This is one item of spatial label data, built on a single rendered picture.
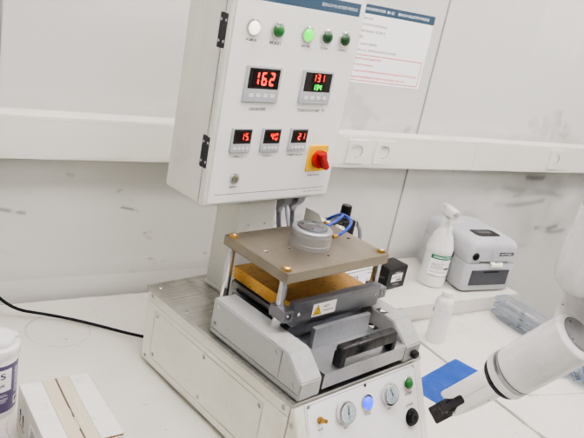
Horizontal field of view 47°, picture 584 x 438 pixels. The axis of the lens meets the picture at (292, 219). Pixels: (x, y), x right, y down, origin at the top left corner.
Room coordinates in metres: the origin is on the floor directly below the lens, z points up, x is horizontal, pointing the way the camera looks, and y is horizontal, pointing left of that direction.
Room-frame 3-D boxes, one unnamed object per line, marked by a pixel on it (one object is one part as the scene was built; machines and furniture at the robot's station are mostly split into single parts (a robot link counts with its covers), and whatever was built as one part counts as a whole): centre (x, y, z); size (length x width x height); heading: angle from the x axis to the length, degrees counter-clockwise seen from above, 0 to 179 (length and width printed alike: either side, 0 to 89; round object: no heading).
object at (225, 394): (1.20, -0.06, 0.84); 0.53 x 0.37 x 0.17; 46
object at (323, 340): (1.16, -0.08, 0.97); 0.30 x 0.22 x 0.08; 46
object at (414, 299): (1.84, -0.32, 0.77); 0.84 x 0.30 x 0.04; 125
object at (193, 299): (1.21, -0.02, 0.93); 0.46 x 0.35 x 0.01; 46
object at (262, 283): (1.19, -0.05, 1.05); 0.22 x 0.17 x 0.10; 136
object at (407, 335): (1.23, -0.19, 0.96); 0.26 x 0.05 x 0.07; 46
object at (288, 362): (1.04, 0.01, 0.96); 0.25 x 0.05 x 0.07; 46
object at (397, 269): (1.83, -0.31, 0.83); 0.09 x 0.06 x 0.07; 137
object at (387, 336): (1.06, -0.17, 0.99); 0.15 x 0.02 x 0.04; 136
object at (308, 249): (1.23, -0.03, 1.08); 0.31 x 0.24 x 0.13; 136
